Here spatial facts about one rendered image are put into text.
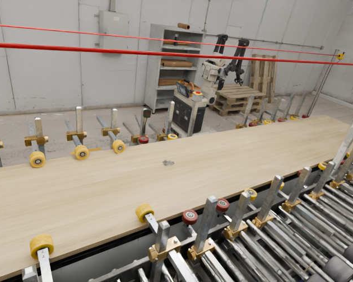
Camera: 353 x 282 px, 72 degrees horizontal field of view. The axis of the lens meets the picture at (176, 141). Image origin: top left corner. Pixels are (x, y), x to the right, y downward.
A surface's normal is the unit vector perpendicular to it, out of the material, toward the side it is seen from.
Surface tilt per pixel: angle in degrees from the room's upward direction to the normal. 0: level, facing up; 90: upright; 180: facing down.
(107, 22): 90
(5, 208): 0
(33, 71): 90
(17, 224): 0
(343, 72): 90
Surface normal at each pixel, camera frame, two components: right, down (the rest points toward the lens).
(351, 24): -0.84, 0.14
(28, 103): 0.52, 0.47
